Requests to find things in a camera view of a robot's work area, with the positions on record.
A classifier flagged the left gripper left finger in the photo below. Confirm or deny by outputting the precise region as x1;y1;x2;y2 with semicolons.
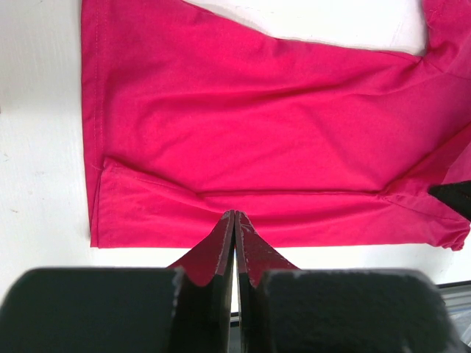
1;211;235;352

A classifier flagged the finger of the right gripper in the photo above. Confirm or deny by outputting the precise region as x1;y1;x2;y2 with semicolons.
428;181;471;221

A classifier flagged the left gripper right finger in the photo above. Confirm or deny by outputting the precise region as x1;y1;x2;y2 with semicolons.
234;212;467;352

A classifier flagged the pink t shirt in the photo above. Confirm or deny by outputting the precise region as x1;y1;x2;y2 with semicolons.
81;1;470;251

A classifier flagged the front aluminium rail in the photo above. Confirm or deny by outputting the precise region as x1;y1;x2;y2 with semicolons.
439;281;470;347

